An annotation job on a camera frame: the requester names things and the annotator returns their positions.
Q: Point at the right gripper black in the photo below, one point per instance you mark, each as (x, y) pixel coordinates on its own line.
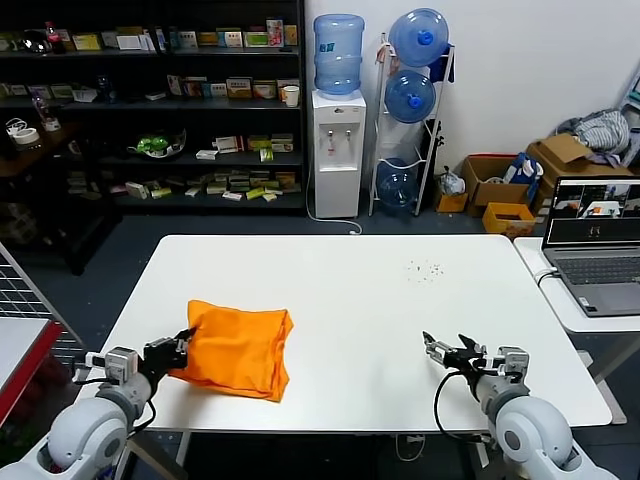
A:
(467, 364)

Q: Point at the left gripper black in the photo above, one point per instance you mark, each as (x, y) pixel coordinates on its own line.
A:
(160, 357)

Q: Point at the orange t-shirt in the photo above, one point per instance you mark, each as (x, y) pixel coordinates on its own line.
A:
(235, 350)

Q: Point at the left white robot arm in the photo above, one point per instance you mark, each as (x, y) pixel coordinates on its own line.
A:
(90, 430)

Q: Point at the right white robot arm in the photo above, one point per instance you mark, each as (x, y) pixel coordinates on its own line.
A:
(535, 430)

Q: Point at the pile of grey clothes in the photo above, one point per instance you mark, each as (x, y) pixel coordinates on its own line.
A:
(602, 131)

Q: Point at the large white table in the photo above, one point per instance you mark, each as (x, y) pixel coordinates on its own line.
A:
(350, 300)

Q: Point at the small white side table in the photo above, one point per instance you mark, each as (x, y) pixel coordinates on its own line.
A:
(565, 310)

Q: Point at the yellow open box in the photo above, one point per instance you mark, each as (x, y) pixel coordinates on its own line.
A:
(507, 222)

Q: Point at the small yellow box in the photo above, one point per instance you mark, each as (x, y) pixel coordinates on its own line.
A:
(450, 202)

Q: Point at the grey open laptop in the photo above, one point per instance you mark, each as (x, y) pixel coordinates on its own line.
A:
(595, 270)

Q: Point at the white plastic bag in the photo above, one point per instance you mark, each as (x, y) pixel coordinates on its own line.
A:
(451, 182)

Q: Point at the white table with red edge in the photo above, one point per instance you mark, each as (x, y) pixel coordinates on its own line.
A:
(20, 350)

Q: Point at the blue water jug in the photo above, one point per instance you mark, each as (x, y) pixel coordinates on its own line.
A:
(409, 97)
(417, 39)
(396, 184)

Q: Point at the blue and white bag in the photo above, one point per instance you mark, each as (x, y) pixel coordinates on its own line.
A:
(522, 170)

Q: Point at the green item in bowl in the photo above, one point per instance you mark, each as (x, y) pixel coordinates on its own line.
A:
(155, 146)

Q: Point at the white water dispenser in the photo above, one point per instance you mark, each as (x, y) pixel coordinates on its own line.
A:
(337, 190)

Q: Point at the black tripod stand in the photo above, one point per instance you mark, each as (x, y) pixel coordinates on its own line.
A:
(436, 145)

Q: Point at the large brown cardboard box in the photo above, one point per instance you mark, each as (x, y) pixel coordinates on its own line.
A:
(565, 155)

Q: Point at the black shelving unit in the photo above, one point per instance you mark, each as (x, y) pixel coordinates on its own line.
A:
(150, 120)

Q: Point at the white metal jug rack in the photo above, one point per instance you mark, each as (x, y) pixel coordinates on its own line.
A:
(381, 125)

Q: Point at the brown wooden table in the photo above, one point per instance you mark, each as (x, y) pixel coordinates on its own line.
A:
(45, 150)

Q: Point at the white tape roll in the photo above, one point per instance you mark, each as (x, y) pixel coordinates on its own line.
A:
(26, 137)

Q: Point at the white paper cup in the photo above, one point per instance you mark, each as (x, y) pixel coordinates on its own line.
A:
(291, 96)

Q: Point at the upright blue water bottle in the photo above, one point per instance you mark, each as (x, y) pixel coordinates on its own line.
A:
(337, 54)

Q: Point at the pink product box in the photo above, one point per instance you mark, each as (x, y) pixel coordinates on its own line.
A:
(274, 34)

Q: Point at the cola bottle red label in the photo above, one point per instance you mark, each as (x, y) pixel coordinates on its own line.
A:
(54, 40)

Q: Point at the shiny metal bowl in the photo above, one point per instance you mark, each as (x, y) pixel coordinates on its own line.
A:
(34, 42)

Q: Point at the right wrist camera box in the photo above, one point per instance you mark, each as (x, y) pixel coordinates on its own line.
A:
(512, 364)

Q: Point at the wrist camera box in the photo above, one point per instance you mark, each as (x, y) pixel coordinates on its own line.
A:
(512, 364)
(120, 365)

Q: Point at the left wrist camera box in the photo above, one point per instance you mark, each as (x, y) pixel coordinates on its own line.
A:
(120, 365)

